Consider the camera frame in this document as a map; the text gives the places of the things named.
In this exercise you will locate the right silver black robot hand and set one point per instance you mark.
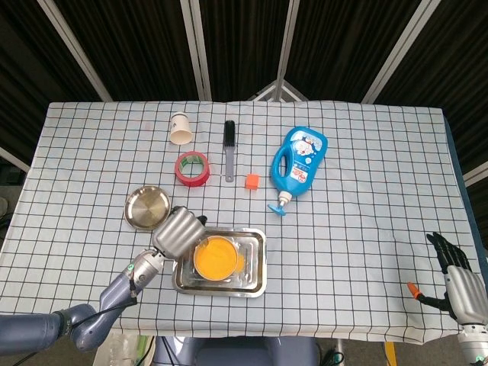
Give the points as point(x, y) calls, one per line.
point(469, 293)

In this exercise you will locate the round steel plate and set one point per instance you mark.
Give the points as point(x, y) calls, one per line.
point(147, 208)

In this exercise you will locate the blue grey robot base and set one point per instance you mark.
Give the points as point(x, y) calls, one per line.
point(236, 354)

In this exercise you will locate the rectangular steel tray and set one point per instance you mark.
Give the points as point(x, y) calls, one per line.
point(213, 290)

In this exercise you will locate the blue pump detergent bottle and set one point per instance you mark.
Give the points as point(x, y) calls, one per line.
point(301, 160)

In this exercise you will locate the black grey brush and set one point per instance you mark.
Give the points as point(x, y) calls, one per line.
point(229, 152)

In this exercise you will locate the bowl of orange powder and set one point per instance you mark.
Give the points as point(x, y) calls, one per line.
point(215, 258)

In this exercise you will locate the clear plastic bag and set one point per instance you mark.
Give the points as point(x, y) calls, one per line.
point(126, 352)

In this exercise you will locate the white paper cup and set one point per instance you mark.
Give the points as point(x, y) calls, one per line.
point(180, 129)

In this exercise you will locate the yellow strip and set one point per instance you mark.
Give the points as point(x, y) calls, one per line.
point(389, 354)

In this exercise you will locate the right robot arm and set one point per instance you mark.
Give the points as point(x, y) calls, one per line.
point(472, 345)

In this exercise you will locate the orange cube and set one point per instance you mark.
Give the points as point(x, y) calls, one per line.
point(252, 182)

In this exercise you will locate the white partition frame post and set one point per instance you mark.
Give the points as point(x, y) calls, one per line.
point(400, 53)
point(76, 53)
point(196, 53)
point(284, 53)
point(13, 157)
point(474, 174)

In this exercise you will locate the white triangular frame foot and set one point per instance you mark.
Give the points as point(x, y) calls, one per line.
point(280, 89)

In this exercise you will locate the white checked tablecloth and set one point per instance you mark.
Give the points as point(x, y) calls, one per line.
point(343, 248)

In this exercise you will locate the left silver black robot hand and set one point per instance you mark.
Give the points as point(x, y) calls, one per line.
point(177, 230)

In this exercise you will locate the red tape roll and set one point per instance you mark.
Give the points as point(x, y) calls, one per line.
point(183, 177)

